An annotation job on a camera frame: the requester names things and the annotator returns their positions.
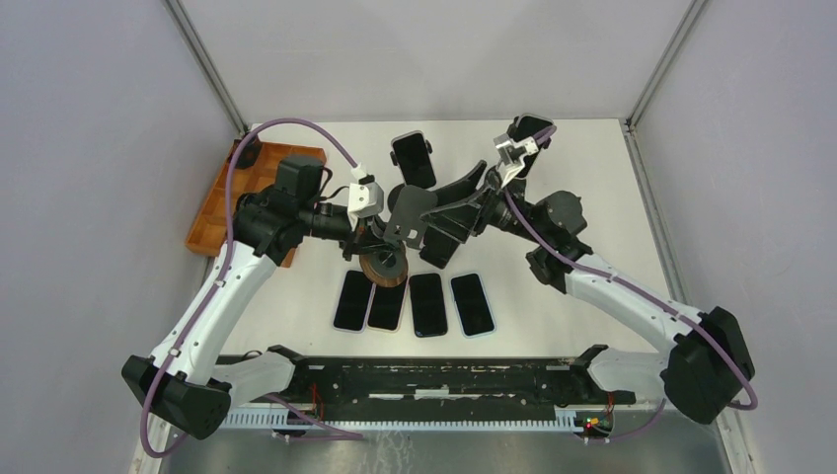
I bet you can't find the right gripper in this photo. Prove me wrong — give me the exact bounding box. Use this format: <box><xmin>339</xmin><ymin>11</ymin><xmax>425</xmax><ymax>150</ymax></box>
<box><xmin>418</xmin><ymin>161</ymin><xmax>549</xmax><ymax>246</ymax></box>

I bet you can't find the wood-base stand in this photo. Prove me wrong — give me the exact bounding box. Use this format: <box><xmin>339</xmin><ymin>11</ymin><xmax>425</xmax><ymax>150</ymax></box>
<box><xmin>357</xmin><ymin>185</ymin><xmax>440</xmax><ymax>290</ymax></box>

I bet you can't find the black round-base phone stand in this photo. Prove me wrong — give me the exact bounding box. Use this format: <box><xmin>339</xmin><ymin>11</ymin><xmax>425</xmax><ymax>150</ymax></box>
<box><xmin>387</xmin><ymin>133</ymin><xmax>436</xmax><ymax>210</ymax></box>

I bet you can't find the lilac case smartphone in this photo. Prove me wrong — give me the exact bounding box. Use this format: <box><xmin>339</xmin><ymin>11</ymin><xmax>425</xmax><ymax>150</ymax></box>
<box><xmin>333</xmin><ymin>271</ymin><xmax>374</xmax><ymax>333</ymax></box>

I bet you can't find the cream case smartphone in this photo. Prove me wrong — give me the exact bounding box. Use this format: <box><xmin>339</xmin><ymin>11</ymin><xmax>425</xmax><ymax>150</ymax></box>
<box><xmin>366</xmin><ymin>282</ymin><xmax>407</xmax><ymax>332</ymax></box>

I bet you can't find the black small phone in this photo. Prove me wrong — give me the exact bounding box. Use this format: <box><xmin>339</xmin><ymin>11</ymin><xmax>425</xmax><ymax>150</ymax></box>
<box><xmin>409</xmin><ymin>274</ymin><xmax>448</xmax><ymax>338</ymax></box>

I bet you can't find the light blue case phone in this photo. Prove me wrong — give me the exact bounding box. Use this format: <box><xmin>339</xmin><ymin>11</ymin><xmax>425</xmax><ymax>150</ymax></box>
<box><xmin>450</xmin><ymin>274</ymin><xmax>496</xmax><ymax>338</ymax></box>

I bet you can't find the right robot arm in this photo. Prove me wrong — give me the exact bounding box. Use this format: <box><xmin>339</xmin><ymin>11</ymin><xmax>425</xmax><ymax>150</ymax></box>
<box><xmin>419</xmin><ymin>164</ymin><xmax>759</xmax><ymax>425</ymax></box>

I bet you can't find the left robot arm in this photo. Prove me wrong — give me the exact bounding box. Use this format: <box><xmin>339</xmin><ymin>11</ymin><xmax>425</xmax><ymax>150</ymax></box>
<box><xmin>121</xmin><ymin>155</ymin><xmax>384</xmax><ymax>439</ymax></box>

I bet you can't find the small black folding stand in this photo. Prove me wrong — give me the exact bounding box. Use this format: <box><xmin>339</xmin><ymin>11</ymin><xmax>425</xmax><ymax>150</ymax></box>
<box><xmin>419</xmin><ymin>227</ymin><xmax>460</xmax><ymax>270</ymax></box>

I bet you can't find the wooden compartment tray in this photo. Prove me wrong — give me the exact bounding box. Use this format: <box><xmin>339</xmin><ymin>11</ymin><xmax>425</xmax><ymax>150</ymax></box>
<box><xmin>185</xmin><ymin>140</ymin><xmax>327</xmax><ymax>269</ymax></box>

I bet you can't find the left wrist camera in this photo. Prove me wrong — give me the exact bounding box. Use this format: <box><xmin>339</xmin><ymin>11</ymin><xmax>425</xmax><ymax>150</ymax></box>
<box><xmin>346</xmin><ymin>181</ymin><xmax>386</xmax><ymax>230</ymax></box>

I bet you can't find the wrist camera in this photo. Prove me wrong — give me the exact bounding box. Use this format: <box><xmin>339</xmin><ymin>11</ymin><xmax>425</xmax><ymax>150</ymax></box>
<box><xmin>494</xmin><ymin>134</ymin><xmax>540</xmax><ymax>188</ymax></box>
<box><xmin>346</xmin><ymin>181</ymin><xmax>386</xmax><ymax>230</ymax></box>

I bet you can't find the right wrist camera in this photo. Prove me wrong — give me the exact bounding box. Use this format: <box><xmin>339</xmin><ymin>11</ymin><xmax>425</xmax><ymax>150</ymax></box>
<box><xmin>494</xmin><ymin>134</ymin><xmax>540</xmax><ymax>188</ymax></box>

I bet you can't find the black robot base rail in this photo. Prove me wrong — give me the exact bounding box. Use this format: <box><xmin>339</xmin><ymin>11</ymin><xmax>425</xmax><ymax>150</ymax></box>
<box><xmin>278</xmin><ymin>356</ymin><xmax>636</xmax><ymax>422</ymax></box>

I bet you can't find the white cable duct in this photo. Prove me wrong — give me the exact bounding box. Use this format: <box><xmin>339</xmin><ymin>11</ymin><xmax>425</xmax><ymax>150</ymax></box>
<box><xmin>220</xmin><ymin>405</ymin><xmax>609</xmax><ymax>435</ymax></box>

